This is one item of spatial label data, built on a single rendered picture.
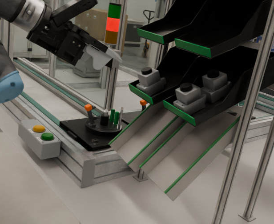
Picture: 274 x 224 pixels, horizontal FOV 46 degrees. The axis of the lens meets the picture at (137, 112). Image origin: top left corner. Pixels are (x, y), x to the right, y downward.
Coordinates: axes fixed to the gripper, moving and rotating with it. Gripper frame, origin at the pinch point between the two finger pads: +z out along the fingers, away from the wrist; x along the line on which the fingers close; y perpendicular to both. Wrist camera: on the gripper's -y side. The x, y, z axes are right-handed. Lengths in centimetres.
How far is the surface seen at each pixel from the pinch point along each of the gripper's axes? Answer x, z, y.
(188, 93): 16.6, 14.0, -0.8
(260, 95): -72, 154, -35
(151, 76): 1.8, 12.5, -0.4
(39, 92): -89, 21, 32
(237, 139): 23.0, 30.3, 2.7
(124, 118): -37, 39, 18
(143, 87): 0.7, 13.1, 3.1
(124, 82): -121, 82, 5
